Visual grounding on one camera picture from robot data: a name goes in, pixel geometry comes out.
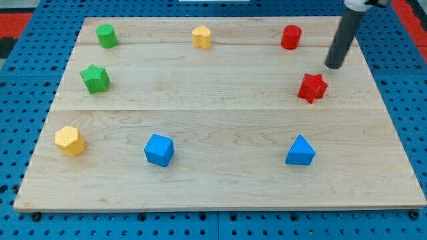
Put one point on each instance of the blue cube block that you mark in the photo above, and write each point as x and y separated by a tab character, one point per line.
159	150

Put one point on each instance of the red cylinder block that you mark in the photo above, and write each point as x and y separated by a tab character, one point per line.
291	37

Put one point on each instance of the green star block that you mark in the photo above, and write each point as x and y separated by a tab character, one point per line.
95	79

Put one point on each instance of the blue triangle block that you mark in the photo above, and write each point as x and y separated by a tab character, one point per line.
300	153

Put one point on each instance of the wooden board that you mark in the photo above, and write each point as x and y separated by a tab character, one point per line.
232	112

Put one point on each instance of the yellow heart block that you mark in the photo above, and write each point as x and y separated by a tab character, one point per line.
201	37

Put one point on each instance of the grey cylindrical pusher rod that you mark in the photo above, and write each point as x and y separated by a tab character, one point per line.
347	28

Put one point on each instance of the yellow hexagon block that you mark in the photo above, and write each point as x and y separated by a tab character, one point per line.
69	141

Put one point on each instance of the red star block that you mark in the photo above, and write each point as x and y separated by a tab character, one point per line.
312	87

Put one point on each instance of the green cylinder block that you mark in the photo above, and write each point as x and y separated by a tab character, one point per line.
106	36

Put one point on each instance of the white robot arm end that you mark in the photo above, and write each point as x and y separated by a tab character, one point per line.
364	5

